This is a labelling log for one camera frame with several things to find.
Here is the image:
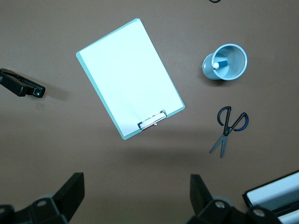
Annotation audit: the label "teal clipboard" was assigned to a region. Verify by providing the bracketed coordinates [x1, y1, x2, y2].
[76, 18, 185, 140]

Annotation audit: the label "black handled scissors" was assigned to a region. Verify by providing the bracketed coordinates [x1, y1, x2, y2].
[209, 106, 249, 159]

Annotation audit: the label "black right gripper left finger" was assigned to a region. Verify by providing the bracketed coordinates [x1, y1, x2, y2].
[0, 172, 85, 224]

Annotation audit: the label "black stapler with red end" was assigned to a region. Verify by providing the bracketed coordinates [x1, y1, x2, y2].
[0, 68, 46, 98]

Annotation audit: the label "blue marker with white cap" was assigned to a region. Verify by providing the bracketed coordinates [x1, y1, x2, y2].
[212, 60, 228, 70]

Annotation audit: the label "light blue mesh pen cup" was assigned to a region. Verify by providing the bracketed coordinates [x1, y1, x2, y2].
[202, 43, 248, 81]

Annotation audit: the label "metal clipboard clip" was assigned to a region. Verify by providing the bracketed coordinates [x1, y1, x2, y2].
[137, 109, 168, 131]

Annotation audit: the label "white paper sheet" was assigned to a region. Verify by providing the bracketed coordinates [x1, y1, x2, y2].
[78, 20, 184, 137]

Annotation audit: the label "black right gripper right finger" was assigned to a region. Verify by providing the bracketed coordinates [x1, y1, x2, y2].
[186, 174, 285, 224]

